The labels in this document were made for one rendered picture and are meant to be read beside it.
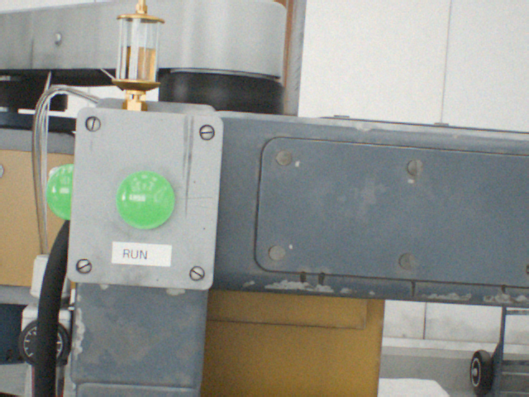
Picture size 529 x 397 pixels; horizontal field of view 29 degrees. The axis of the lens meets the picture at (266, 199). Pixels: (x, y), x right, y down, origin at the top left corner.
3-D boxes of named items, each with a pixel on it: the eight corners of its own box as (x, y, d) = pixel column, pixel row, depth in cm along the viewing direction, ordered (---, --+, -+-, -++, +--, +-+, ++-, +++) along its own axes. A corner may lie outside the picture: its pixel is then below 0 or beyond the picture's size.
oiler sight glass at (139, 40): (113, 78, 59) (117, 16, 59) (116, 80, 61) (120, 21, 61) (157, 81, 59) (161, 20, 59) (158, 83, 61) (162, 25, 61)
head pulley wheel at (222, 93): (155, 107, 68) (158, 69, 68) (158, 111, 77) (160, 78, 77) (289, 117, 69) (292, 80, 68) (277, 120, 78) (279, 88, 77)
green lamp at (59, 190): (40, 220, 53) (44, 162, 52) (48, 216, 56) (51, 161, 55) (90, 223, 53) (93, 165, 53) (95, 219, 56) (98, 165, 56)
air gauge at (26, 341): (16, 367, 76) (19, 318, 76) (20, 362, 78) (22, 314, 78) (65, 370, 76) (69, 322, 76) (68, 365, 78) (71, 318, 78)
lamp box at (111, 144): (65, 282, 52) (77, 106, 52) (74, 270, 57) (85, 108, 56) (212, 291, 53) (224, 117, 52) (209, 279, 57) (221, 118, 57)
